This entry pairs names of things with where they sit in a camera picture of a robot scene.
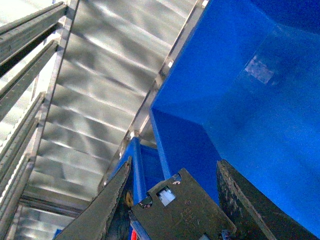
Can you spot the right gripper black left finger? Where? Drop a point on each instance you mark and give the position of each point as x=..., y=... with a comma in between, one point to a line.
x=107, y=216

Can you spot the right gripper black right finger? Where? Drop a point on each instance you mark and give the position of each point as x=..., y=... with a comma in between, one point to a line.
x=254, y=215

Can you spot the blue plastic bin left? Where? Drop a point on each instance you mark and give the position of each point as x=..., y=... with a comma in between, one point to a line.
x=148, y=168

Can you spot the blue plastic bin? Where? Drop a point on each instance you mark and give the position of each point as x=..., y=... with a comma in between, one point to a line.
x=246, y=88
x=148, y=168

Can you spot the yellow mushroom push button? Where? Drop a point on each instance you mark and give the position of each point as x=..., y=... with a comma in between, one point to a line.
x=180, y=209

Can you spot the blue plastic bin centre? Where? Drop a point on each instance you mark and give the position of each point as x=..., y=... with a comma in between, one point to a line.
x=246, y=88

